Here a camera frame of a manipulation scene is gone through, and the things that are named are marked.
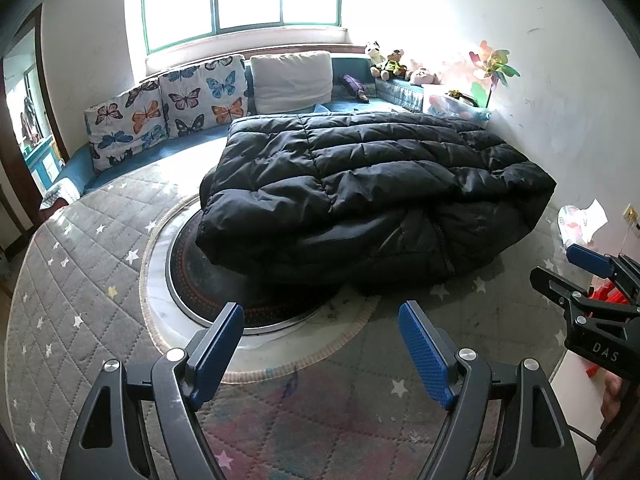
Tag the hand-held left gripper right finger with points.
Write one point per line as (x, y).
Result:
(427, 355)

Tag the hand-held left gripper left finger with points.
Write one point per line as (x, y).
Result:
(215, 355)

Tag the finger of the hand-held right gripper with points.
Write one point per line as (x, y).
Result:
(590, 257)
(555, 285)

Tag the black puffer jacket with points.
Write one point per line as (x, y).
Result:
(360, 195)

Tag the person's right forearm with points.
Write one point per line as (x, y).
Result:
(620, 440)

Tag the white plastic bag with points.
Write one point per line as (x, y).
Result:
(582, 220)

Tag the black glass turntable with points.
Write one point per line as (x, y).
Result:
(200, 280)

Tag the grey star quilted mat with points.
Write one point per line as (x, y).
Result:
(90, 270)

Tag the clear plastic storage box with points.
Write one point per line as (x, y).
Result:
(450, 106)

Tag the blue sofa bench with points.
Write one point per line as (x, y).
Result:
(150, 157)

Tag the colourful pinwheel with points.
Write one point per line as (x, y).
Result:
(492, 62)

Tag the patterned cloth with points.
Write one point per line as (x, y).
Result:
(57, 195)

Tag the pink plush toy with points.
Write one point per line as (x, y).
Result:
(422, 76)

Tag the butterfly print pillow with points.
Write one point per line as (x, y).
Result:
(125, 125)
(200, 95)

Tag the blue cabinet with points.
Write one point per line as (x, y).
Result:
(42, 162)

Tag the brown bear plush toy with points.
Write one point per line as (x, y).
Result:
(392, 64)

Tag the purple umbrella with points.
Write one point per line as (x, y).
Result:
(355, 85)

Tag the white pillow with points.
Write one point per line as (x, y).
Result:
(290, 80)

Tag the wall socket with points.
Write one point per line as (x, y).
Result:
(631, 215)

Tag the brown door frame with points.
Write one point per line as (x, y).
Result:
(50, 95)

